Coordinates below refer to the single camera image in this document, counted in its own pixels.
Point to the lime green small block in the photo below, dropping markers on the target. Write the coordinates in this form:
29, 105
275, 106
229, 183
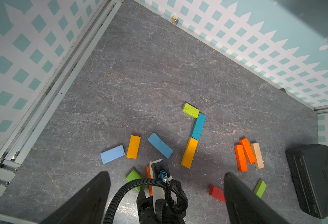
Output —
191, 110

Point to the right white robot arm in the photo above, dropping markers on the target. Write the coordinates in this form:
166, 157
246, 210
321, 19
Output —
174, 196

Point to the light blue block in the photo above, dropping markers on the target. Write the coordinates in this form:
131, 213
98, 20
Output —
112, 154

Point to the yellow-orange long block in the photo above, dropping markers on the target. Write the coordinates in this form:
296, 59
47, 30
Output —
189, 153

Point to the yellow-green flat block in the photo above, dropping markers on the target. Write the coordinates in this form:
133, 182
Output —
260, 188

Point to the small brass fitting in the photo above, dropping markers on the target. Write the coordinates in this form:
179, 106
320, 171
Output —
174, 20

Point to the orange long block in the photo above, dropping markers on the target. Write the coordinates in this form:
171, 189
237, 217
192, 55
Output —
149, 176

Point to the teal long block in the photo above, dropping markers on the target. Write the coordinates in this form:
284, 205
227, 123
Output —
198, 126

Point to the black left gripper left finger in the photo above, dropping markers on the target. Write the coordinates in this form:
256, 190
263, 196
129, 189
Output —
87, 206

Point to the black plastic tool case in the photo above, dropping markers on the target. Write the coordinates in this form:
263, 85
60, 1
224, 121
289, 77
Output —
309, 170

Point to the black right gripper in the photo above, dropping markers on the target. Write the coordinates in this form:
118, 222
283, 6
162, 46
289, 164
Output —
155, 209

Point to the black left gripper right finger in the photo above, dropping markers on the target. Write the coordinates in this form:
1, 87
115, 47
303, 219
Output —
244, 206

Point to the tan long block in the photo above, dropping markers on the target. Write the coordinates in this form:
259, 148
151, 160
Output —
259, 163

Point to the red block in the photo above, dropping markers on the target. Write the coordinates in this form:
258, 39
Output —
217, 193

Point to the blue long block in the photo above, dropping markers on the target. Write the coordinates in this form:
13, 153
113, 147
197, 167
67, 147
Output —
162, 147

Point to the small orange-yellow block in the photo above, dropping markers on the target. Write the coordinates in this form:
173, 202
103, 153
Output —
133, 147

